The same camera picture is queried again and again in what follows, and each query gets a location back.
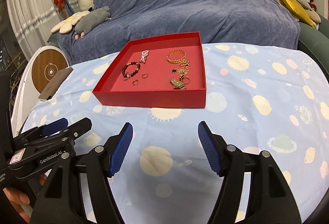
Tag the red shallow jewelry box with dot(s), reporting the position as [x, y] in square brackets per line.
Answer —
[177, 56]

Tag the red ribbon bow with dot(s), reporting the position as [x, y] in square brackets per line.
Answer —
[60, 4]

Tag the grey plush toy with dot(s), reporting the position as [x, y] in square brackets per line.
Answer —
[93, 19]

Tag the gold wristwatch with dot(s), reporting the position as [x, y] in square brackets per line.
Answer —
[177, 84]

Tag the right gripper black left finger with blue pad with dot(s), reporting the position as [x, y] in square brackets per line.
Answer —
[60, 199]

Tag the cream flower cushion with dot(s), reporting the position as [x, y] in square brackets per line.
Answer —
[67, 25]

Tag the blue-grey sofa cover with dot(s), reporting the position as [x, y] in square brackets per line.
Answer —
[214, 20]

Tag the person's left hand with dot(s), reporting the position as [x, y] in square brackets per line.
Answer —
[18, 198]

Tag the round wooden white appliance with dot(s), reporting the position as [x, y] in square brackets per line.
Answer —
[41, 68]

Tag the silver pink crystal brooch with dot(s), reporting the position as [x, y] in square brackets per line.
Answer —
[143, 57]

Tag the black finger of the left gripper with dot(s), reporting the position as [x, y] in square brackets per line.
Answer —
[74, 130]

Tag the green sofa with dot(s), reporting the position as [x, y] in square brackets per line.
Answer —
[312, 41]

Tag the white sheer curtain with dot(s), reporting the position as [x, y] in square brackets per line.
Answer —
[32, 21]

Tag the gold yellow pillow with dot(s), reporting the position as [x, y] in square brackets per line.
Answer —
[295, 8]

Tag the silver hoop earring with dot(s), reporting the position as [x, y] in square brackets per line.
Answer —
[145, 75]

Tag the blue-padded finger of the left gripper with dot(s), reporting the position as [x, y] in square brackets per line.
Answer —
[47, 129]

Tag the light blue patterned tablecloth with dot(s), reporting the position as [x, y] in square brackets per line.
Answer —
[258, 98]

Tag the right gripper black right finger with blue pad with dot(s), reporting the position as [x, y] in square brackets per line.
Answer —
[270, 198]

